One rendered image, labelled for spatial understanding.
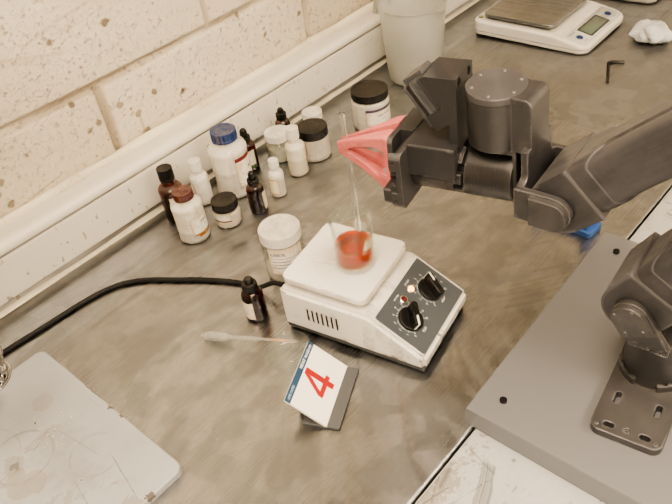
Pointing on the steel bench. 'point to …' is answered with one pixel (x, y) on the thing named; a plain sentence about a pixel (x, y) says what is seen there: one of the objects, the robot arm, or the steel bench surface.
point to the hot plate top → (317, 266)
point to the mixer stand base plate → (73, 444)
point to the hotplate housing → (363, 318)
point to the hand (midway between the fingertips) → (346, 145)
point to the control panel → (436, 316)
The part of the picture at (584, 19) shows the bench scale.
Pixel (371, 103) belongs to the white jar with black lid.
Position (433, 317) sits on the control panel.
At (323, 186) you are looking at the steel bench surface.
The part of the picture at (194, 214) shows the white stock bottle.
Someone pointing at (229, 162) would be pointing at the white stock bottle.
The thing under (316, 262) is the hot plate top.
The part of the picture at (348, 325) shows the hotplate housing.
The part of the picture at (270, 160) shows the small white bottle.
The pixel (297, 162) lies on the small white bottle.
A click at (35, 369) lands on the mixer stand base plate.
